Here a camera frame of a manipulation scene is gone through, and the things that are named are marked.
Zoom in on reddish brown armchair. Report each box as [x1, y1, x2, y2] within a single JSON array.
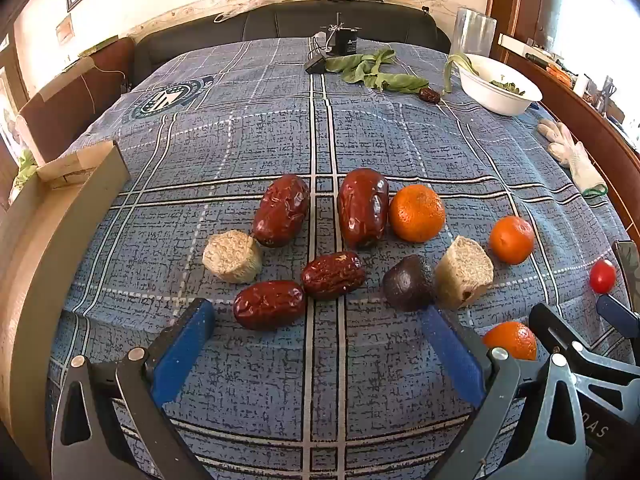
[[17, 37, 136, 166]]

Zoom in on shallow cardboard box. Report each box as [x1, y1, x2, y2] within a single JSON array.
[[0, 140, 132, 480]]

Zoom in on black leather sofa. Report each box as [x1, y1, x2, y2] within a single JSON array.
[[132, 2, 451, 93]]

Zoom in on small orange tangerine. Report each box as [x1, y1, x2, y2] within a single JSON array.
[[482, 321, 538, 361], [489, 215, 535, 266]]

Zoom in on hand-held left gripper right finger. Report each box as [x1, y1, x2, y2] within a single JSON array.
[[422, 307, 589, 480]]

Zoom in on dark purple round fruit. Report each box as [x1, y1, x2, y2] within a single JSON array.
[[382, 254, 435, 311]]

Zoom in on wooden sideboard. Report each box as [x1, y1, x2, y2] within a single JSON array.
[[500, 34, 640, 231]]

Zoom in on large orange tangerine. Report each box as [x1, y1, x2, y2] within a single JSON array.
[[389, 184, 446, 243]]

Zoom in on white work gloves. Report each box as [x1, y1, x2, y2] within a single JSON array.
[[537, 117, 609, 197]]

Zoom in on large wrinkled red date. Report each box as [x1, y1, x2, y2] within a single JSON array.
[[251, 174, 311, 248]]

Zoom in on red cherry tomato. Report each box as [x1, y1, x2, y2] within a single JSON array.
[[589, 259, 617, 294]]

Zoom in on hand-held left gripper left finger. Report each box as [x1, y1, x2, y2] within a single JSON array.
[[52, 298, 217, 480]]

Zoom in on bunch of green vegetables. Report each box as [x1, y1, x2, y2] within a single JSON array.
[[12, 149, 39, 192]]

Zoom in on small red date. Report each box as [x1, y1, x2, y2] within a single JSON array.
[[301, 251, 367, 302], [233, 280, 307, 331]]

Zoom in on clear glass jar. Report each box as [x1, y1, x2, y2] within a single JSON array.
[[452, 8, 497, 58]]

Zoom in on white bowl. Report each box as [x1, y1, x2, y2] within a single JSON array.
[[457, 54, 543, 115]]

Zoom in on blue plaid blanket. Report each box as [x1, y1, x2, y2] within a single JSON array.
[[45, 37, 640, 480]]

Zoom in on large glossy red date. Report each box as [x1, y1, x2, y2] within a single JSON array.
[[336, 168, 390, 249]]

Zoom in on black cylindrical device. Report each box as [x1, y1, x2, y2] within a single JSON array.
[[334, 29, 359, 56]]

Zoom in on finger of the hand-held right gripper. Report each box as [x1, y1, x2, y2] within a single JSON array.
[[596, 240, 640, 341], [529, 302, 608, 362]]

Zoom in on green vegetable leaves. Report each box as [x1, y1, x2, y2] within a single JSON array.
[[325, 47, 429, 93]]

